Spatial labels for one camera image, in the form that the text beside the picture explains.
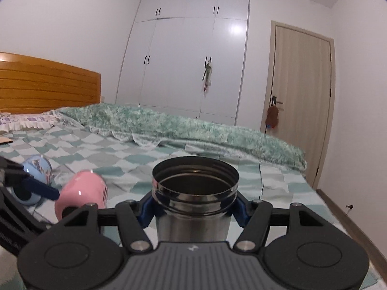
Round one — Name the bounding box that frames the brown plush door hanger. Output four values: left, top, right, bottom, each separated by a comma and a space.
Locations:
265, 105, 279, 128

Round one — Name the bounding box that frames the light blue patterned cup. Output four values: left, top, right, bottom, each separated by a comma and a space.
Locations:
6, 154, 54, 208

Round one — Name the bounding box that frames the stainless steel cup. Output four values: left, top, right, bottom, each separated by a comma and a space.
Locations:
152, 156, 239, 243

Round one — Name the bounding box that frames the floral ruffled pillow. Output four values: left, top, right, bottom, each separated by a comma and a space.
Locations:
0, 113, 60, 132

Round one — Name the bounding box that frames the green floral quilt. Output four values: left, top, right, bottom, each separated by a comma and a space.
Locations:
50, 103, 307, 174

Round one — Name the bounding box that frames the checkered green bed sheet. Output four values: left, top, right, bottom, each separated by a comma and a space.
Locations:
0, 123, 379, 290

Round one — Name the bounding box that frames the pink insulated cup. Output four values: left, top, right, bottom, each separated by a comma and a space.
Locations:
54, 170, 108, 221

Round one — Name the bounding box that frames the white built-in wardrobe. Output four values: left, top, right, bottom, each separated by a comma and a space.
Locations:
115, 0, 250, 125

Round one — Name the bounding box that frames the wooden headboard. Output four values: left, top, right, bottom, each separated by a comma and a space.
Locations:
0, 52, 101, 114

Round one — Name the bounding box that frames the beige wooden door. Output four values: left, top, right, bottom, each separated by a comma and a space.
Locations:
260, 22, 336, 189

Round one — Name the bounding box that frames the green hanging wardrobe ornament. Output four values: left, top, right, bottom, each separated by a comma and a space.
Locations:
202, 60, 213, 95

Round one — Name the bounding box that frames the black door handle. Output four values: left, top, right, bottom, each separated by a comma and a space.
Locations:
271, 96, 283, 106

